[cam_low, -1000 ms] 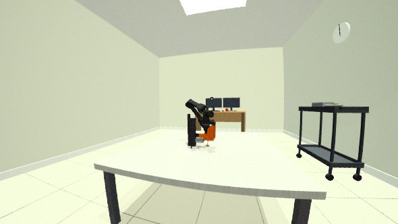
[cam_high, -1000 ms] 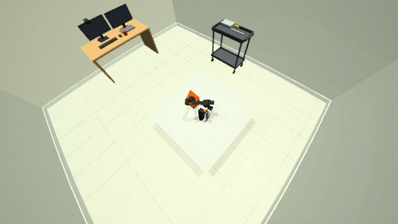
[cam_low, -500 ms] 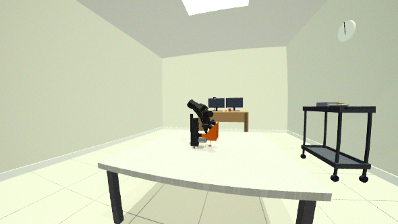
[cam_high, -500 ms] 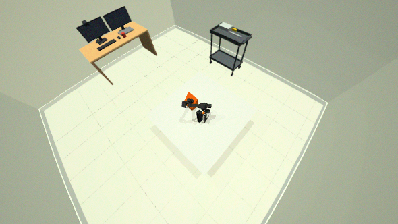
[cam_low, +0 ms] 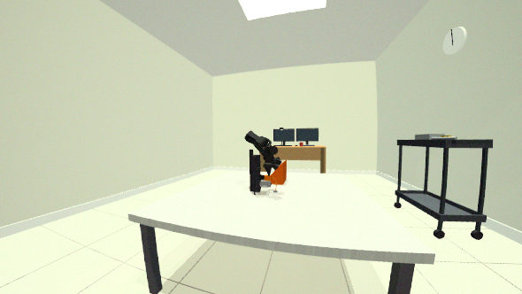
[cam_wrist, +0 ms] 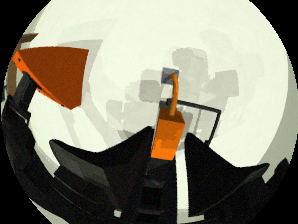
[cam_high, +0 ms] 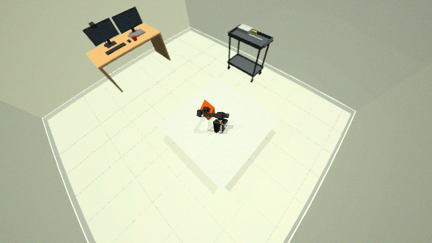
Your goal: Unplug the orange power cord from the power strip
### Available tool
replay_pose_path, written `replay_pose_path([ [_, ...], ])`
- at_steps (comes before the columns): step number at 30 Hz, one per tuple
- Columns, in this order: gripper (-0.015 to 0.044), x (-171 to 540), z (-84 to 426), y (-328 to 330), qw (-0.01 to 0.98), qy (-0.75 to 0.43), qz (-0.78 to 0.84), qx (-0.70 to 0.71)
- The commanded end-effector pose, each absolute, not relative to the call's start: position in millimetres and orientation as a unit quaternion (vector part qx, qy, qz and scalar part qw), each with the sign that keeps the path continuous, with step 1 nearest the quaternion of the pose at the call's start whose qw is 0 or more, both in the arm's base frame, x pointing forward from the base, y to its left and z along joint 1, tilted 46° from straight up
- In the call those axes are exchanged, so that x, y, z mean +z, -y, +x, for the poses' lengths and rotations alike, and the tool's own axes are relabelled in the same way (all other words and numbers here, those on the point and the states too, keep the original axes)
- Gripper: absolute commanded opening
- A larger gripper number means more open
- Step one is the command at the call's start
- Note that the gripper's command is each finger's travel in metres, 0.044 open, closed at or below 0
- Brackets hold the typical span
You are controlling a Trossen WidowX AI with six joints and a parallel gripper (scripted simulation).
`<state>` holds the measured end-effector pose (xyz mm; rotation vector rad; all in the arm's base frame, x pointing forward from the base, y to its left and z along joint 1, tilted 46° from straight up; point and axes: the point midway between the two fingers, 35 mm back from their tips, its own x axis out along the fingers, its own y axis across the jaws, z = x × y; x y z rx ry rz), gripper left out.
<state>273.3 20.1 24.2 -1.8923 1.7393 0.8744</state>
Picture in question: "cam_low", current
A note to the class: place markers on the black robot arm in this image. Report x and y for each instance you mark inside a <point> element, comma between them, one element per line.
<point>261,143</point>

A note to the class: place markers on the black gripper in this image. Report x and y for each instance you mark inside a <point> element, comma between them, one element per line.
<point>268,165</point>

